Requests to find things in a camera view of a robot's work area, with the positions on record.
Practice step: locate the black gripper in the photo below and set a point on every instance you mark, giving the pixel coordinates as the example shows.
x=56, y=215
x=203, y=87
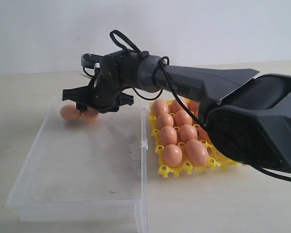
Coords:
x=103, y=97

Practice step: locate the brown egg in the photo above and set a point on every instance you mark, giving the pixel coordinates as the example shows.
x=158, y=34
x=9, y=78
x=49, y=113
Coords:
x=172, y=155
x=193, y=106
x=203, y=134
x=196, y=152
x=175, y=106
x=182, y=117
x=160, y=107
x=167, y=135
x=89, y=115
x=187, y=132
x=70, y=112
x=164, y=120

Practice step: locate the clear plastic tray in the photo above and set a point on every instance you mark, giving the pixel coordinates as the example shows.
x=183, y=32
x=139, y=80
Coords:
x=83, y=171

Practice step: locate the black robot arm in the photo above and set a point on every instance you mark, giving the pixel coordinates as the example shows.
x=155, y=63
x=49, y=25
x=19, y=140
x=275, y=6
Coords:
x=247, y=115

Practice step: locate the yellow plastic egg tray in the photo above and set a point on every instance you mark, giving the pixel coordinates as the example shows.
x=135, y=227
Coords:
x=216, y=159

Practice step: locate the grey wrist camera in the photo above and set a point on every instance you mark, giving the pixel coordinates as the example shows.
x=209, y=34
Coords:
x=89, y=60

